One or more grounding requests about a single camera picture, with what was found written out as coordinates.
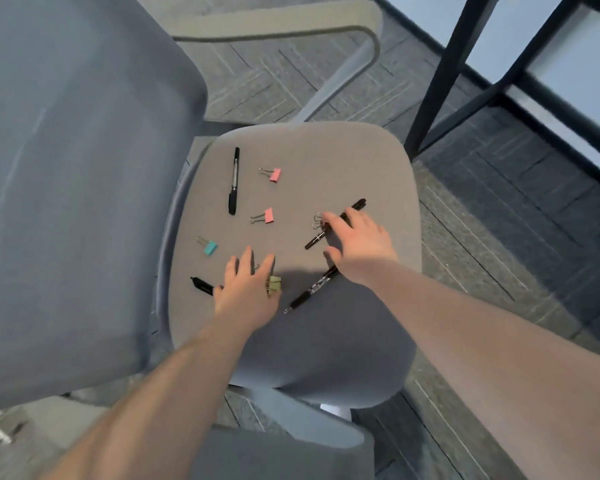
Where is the black pen with clear grip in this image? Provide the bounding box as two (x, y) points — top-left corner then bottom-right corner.
(283, 265), (340, 314)

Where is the gray office chair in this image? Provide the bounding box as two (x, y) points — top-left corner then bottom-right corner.
(0, 0), (424, 480)

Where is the olive green binder clip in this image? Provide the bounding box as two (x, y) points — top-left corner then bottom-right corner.
(252, 265), (283, 297)

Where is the person's left hand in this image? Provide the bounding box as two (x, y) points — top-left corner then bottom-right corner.
(213, 246), (281, 328)

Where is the black table frame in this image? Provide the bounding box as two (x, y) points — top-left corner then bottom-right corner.
(404, 0), (600, 161)

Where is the person's left forearm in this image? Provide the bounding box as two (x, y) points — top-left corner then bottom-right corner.
(40, 314), (281, 480)

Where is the person's right hand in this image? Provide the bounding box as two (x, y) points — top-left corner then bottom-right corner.
(323, 207), (400, 286)

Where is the person's right forearm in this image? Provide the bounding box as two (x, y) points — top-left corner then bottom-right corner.
(350, 259), (600, 480)

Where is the black marker with white label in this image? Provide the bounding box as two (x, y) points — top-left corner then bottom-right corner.
(228, 147), (241, 216)

